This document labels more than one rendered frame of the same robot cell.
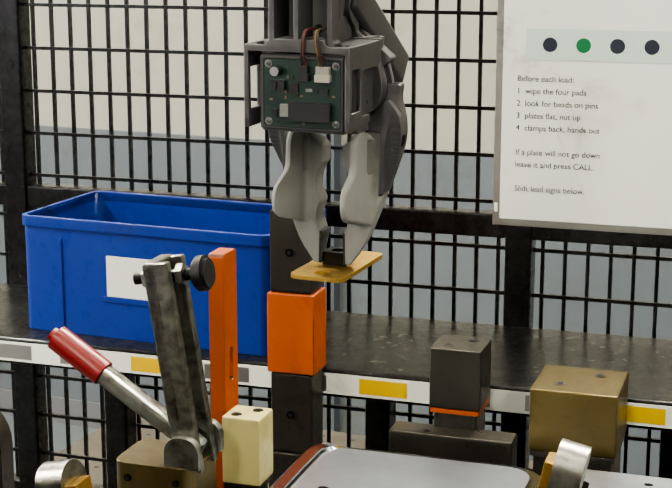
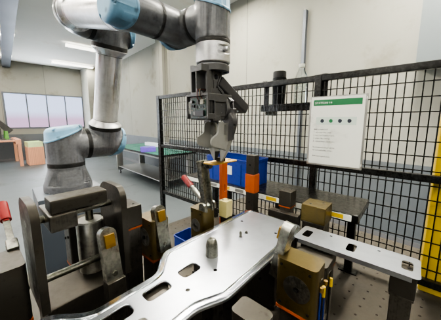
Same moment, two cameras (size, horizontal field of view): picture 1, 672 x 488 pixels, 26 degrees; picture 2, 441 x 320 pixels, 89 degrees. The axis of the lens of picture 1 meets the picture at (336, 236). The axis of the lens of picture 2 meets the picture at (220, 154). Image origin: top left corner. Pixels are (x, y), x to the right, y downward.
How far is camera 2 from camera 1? 0.53 m
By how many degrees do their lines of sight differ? 23
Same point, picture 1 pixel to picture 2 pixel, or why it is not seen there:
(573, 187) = (327, 155)
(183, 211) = (241, 157)
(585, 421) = (315, 214)
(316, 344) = (255, 186)
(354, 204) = (217, 142)
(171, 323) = (201, 176)
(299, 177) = (209, 136)
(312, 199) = not seen: hidden behind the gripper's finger
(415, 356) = not seen: hidden behind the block
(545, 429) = (305, 215)
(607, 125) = (336, 140)
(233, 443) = (221, 206)
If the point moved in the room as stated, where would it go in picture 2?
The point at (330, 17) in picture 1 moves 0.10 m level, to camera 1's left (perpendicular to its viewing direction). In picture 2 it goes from (207, 85) to (167, 88)
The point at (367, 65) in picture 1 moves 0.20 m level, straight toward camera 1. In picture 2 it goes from (218, 100) to (153, 87)
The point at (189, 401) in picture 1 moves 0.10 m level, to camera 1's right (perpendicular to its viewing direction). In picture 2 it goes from (204, 195) to (233, 199)
